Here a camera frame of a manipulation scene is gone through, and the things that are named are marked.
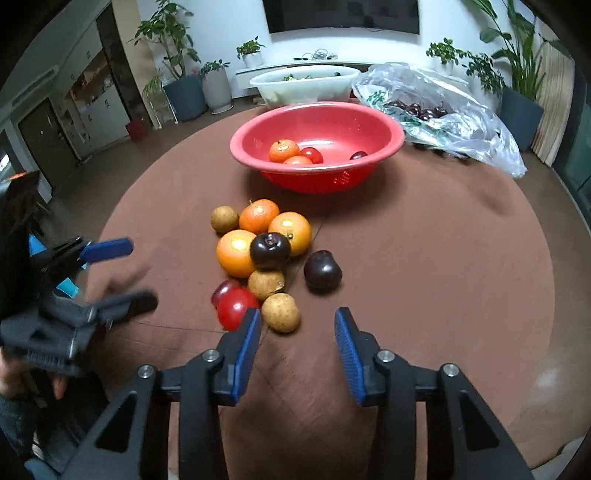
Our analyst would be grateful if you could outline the red tomato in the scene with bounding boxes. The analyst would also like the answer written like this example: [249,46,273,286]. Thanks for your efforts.
[216,288,259,331]
[300,147,324,164]

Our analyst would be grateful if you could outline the large orange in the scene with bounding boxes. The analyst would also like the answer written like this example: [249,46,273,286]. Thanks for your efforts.
[215,229,256,279]

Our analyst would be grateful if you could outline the tangerine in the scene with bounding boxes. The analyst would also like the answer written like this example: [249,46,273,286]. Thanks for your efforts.
[238,199,280,235]
[269,139,300,163]
[283,155,314,166]

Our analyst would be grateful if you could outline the person's left hand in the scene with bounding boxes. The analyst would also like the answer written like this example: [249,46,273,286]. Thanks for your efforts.
[0,348,67,399]

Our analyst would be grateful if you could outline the small red plum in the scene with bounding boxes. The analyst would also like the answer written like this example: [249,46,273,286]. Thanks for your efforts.
[211,279,240,309]

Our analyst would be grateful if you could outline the small potato far left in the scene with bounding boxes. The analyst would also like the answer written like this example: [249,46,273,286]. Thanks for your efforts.
[211,205,239,235]

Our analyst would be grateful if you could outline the white display cabinet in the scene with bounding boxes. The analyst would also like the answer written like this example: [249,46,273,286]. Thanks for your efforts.
[51,3,151,158]

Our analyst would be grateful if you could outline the red bin on floor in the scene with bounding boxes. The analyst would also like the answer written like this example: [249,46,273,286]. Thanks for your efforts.
[125,118,148,143]

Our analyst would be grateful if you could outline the dark plum on pile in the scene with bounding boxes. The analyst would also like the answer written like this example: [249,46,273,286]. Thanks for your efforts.
[249,232,291,270]

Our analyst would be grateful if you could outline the tangerine in pile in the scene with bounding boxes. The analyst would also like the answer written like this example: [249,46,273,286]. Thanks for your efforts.
[238,199,280,235]

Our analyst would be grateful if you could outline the orange upper right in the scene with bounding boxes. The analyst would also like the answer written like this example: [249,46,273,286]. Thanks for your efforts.
[267,212,312,257]

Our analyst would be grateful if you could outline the dark plum right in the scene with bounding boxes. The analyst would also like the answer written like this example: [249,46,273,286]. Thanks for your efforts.
[304,250,342,293]

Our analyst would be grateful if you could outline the tangerine in red bowl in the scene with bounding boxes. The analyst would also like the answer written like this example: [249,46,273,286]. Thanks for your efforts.
[269,139,300,163]

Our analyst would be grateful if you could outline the plant in white pot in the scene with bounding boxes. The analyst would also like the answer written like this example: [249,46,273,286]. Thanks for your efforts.
[199,59,233,115]

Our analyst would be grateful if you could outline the tall plant blue pot left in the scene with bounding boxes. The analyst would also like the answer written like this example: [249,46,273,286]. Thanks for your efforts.
[132,1,206,122]

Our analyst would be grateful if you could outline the white tv console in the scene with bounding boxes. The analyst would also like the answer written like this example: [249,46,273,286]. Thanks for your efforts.
[233,58,376,91]

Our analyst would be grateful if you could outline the dark plum in bowl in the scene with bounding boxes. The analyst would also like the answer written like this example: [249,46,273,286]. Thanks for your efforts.
[349,151,367,160]

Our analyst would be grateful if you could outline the small plant on console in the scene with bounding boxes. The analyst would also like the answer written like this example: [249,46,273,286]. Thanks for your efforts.
[236,37,264,68]

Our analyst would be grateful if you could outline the red plastic colander bowl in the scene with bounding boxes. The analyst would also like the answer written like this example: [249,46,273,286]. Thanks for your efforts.
[229,102,405,194]

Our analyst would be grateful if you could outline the leafy greens in basin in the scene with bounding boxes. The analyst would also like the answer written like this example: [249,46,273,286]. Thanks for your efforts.
[280,72,343,83]

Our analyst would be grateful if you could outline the white plastic basin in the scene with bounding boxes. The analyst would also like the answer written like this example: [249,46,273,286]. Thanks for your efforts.
[250,65,361,109]

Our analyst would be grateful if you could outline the clear plastic bag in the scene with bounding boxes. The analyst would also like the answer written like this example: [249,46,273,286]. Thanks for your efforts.
[353,62,527,178]

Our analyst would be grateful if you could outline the large plant blue pot right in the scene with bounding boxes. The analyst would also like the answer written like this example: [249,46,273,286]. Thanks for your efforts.
[465,0,570,151]

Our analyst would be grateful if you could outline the striped curtain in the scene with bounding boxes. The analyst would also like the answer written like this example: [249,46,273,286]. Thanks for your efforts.
[531,43,575,167]

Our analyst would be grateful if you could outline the leafy bush plant right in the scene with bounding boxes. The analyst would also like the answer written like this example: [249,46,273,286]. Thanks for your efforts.
[463,51,506,97]

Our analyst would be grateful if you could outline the small plant right console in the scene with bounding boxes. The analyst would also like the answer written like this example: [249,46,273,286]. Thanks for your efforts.
[426,38,466,72]

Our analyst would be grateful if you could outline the black wall television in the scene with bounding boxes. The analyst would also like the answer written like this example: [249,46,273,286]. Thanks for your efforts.
[263,0,420,34]

